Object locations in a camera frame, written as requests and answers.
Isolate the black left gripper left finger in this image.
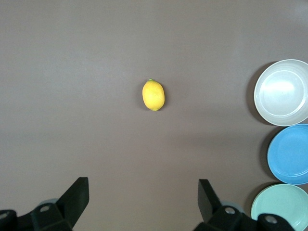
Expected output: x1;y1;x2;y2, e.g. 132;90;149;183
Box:
0;177;90;231

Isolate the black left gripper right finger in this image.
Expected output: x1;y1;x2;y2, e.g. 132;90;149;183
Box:
193;179;297;231

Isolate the yellow lemon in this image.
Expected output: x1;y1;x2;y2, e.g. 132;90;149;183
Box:
141;78;166;112

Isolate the light green round plate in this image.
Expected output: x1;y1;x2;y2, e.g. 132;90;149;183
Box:
251;184;308;231

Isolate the blue round plate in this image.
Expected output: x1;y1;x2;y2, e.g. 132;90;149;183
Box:
267;124;308;185

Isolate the beige round plate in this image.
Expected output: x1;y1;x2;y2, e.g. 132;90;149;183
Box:
254;59;308;127

